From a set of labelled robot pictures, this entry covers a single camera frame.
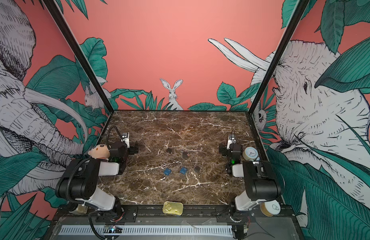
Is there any small circuit board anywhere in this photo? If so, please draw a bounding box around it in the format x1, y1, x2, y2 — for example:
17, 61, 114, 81
103, 225, 123, 235

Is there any right black frame post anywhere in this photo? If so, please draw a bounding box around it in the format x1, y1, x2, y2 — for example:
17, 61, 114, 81
248, 0, 309, 115

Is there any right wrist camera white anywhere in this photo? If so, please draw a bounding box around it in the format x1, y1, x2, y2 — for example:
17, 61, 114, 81
227, 133, 236, 150

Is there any tape roll beige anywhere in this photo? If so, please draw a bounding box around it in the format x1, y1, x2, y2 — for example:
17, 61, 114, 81
260, 200, 281, 217

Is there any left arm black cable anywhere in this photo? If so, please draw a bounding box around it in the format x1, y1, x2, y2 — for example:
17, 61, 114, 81
106, 125, 123, 148

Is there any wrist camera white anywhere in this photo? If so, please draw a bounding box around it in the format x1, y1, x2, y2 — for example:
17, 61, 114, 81
121, 133, 130, 148
227, 133, 236, 150

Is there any yellow tin can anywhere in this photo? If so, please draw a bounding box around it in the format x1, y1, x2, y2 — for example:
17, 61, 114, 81
163, 201, 184, 216

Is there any plush doll toy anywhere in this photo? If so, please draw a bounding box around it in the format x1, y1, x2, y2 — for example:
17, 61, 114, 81
88, 144, 110, 160

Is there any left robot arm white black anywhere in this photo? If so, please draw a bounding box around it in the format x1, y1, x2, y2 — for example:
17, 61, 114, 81
55, 141, 139, 219

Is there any left black frame post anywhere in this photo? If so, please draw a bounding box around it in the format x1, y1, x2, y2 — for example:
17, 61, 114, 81
43, 0, 114, 115

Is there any white vented strip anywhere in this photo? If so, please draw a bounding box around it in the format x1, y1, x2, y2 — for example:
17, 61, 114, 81
58, 224, 234, 237

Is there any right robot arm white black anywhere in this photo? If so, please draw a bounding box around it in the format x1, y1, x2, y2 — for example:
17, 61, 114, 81
218, 142, 281, 215

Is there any small alarm clock teal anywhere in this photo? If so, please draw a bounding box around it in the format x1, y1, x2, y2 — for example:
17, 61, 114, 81
242, 147, 259, 161

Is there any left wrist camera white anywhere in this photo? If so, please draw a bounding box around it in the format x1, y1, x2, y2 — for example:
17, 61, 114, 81
121, 133, 130, 148

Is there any blue padlock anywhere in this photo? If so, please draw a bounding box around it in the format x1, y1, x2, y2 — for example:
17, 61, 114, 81
180, 167, 187, 175
164, 168, 172, 176

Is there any black frame post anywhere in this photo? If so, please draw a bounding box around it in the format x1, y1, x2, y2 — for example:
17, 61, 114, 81
43, 0, 114, 115
248, 0, 309, 115

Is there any black mounting rail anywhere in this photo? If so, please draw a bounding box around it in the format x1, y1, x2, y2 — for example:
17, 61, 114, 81
53, 203, 296, 224

